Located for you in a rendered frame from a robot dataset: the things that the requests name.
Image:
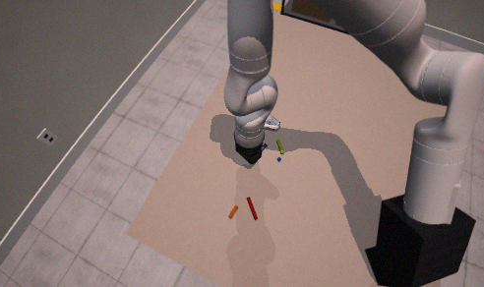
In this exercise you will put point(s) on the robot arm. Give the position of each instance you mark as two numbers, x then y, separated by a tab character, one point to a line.
391	29

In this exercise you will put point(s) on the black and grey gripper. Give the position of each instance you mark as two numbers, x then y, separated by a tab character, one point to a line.
250	148

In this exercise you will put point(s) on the orange rod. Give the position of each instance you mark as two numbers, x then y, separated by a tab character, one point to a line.
233	211

